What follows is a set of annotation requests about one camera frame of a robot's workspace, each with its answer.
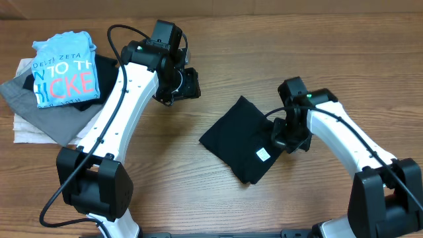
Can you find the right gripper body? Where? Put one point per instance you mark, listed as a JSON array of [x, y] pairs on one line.
[[294, 134]]

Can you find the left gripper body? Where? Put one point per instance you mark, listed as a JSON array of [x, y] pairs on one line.
[[180, 84]]

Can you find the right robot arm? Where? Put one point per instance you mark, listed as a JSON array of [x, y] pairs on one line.
[[386, 195]]

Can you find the light blue printed folded shirt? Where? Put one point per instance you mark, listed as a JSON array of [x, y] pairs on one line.
[[66, 43]]

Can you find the grey folded shirt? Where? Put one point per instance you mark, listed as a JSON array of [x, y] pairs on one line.
[[62, 125]]

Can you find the black folded shirt in stack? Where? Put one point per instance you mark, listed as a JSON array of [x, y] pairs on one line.
[[107, 74]]

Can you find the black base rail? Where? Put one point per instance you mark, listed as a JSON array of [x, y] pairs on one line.
[[224, 235]]

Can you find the black t-shirt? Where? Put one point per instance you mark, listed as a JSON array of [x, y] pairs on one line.
[[242, 139]]

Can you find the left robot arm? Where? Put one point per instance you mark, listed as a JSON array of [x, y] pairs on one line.
[[92, 176]]

